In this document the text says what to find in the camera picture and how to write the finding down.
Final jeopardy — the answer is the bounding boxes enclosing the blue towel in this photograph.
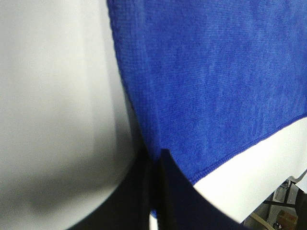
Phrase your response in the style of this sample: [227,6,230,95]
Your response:
[106,0,307,219]

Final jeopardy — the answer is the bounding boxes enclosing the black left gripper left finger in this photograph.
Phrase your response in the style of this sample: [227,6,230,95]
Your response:
[67,146,156,230]

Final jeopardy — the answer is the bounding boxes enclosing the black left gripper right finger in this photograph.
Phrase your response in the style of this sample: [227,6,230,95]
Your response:
[156,149,247,230]

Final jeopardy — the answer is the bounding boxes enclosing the brown cardboard box on floor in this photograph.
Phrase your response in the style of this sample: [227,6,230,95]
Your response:
[276,210,295,225]

